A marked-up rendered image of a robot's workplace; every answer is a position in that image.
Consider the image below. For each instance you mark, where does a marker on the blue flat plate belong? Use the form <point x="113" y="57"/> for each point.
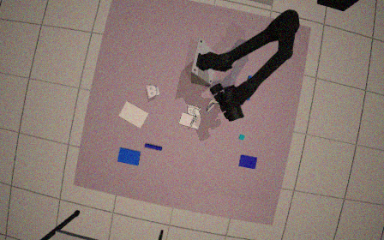
<point x="129" y="156"/>

